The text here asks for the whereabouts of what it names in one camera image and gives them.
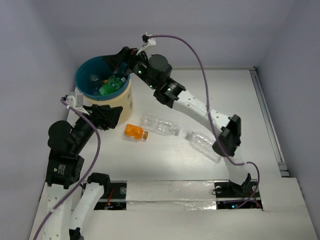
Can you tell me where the clear crushed plastic bottle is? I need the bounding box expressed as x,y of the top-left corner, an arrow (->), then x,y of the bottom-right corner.
141,114 -> 181,136

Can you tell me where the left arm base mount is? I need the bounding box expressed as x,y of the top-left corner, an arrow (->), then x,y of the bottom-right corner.
94,182 -> 127,211

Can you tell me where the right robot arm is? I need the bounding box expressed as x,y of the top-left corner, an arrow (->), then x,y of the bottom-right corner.
102,46 -> 252,196

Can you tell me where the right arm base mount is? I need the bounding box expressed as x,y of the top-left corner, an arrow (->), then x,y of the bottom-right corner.
211,181 -> 263,210

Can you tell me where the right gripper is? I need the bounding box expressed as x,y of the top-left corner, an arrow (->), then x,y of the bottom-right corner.
102,45 -> 158,90

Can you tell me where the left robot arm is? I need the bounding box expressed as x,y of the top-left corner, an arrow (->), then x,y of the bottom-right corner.
33,102 -> 123,240

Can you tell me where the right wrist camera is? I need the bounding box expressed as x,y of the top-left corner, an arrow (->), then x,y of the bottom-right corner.
137,32 -> 157,54

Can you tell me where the aluminium rail right edge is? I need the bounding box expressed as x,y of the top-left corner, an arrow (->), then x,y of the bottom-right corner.
249,67 -> 291,178

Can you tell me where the clear bottle white cap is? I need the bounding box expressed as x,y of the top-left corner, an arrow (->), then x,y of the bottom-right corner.
185,130 -> 222,163

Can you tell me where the teal and cream bin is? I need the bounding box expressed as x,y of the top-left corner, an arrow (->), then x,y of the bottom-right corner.
74,56 -> 133,124

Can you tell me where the small orange juice bottle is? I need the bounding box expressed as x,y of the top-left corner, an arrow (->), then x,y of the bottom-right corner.
124,124 -> 149,141

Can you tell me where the green plastic soda bottle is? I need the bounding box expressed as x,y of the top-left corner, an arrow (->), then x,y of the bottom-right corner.
98,75 -> 126,96

